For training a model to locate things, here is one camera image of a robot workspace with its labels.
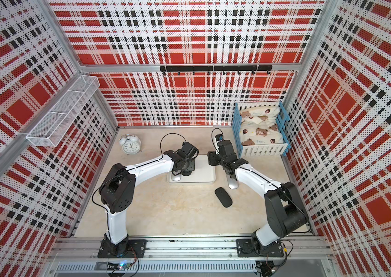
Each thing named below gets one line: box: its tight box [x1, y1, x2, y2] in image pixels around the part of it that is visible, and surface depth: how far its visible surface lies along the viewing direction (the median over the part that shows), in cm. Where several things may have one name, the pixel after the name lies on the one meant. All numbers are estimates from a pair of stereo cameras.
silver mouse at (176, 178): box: [171, 173, 182, 182], surface depth 98 cm
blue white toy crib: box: [232, 100, 292, 159], surface depth 109 cm
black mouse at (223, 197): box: [214, 186, 233, 208], surface depth 90 cm
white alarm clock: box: [118, 133, 142, 156], surface depth 103 cm
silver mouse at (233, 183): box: [226, 174, 239, 190], surface depth 95 cm
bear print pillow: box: [239, 106, 281, 123], surface depth 110 cm
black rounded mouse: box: [181, 170, 193, 177], surface depth 93 cm
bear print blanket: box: [239, 117, 285, 147], surface depth 107 cm
